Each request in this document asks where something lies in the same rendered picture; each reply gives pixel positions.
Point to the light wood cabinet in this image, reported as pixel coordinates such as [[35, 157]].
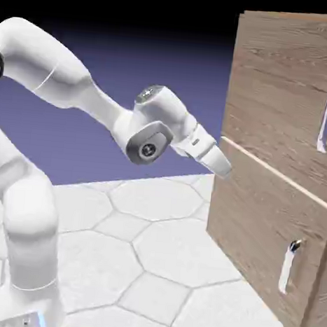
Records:
[[273, 219]]

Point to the tall wooden cabinet door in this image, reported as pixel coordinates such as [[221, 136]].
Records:
[[273, 101]]

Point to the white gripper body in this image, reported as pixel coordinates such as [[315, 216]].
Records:
[[216, 159]]

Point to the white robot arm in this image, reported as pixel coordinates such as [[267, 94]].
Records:
[[48, 70]]

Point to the short wooden cabinet door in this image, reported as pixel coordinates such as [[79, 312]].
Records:
[[258, 226]]

